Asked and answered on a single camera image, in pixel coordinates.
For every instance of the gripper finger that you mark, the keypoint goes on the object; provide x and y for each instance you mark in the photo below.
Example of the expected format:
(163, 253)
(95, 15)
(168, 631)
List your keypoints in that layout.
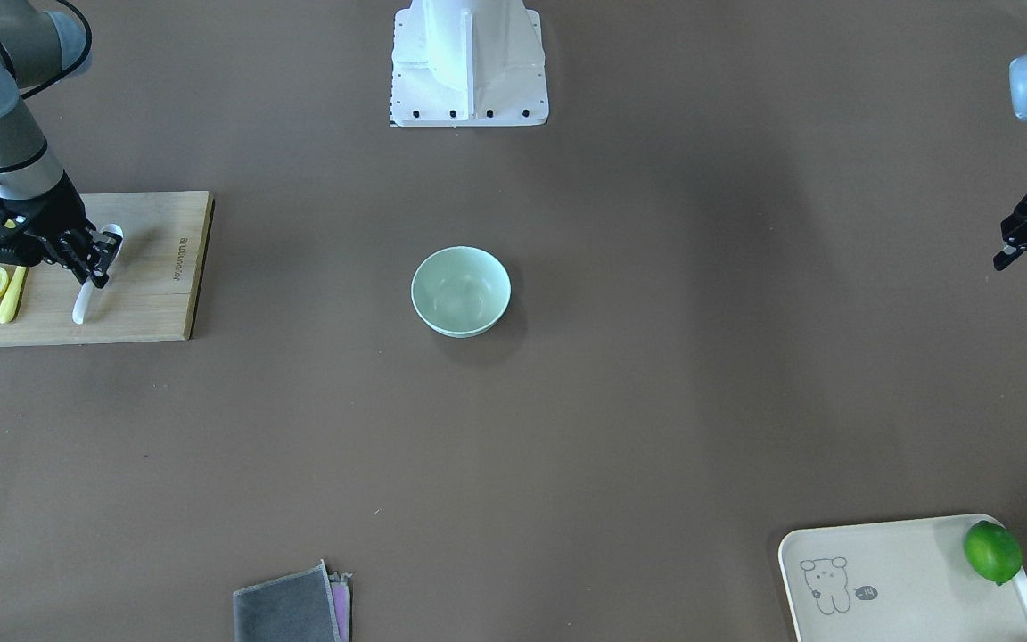
(73, 259)
(95, 260)

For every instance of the pale green bowl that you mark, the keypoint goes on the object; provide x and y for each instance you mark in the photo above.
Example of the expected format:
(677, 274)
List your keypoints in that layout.
(461, 291)

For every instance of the wooden cutting board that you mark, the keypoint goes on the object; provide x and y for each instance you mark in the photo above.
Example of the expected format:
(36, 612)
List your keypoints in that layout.
(155, 281)

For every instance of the green lime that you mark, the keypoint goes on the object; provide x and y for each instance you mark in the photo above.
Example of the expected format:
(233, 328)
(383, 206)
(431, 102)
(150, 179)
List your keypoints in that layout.
(993, 552)

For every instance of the cream plastic tray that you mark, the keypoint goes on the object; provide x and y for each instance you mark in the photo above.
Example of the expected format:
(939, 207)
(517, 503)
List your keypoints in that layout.
(905, 580)

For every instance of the grey folded cloth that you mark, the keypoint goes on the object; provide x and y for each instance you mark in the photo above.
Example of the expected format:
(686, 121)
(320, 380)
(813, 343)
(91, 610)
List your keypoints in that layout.
(315, 605)

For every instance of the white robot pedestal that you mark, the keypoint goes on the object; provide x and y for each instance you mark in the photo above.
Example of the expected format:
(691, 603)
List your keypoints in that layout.
(479, 64)

